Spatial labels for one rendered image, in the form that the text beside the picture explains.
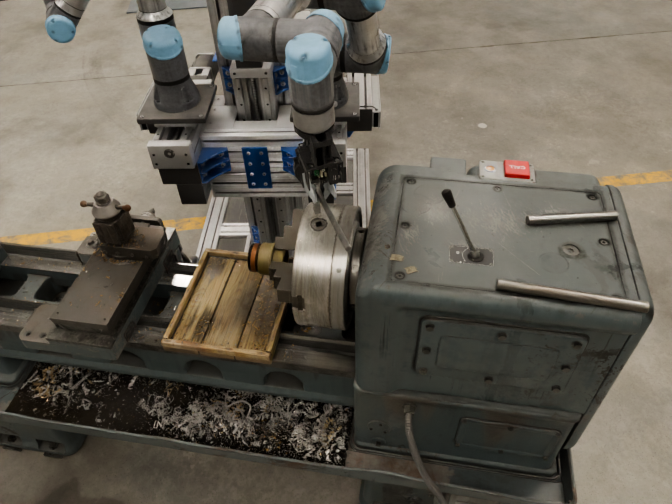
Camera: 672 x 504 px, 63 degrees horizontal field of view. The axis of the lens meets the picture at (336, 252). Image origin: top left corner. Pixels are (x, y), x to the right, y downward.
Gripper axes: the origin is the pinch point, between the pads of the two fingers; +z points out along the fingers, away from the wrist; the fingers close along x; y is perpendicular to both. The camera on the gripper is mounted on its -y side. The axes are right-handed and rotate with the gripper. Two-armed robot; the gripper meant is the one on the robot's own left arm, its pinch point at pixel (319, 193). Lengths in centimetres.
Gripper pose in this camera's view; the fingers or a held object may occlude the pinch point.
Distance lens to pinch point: 116.8
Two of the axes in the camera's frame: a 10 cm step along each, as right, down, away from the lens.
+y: 3.0, 7.4, -6.1
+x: 9.5, -2.6, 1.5
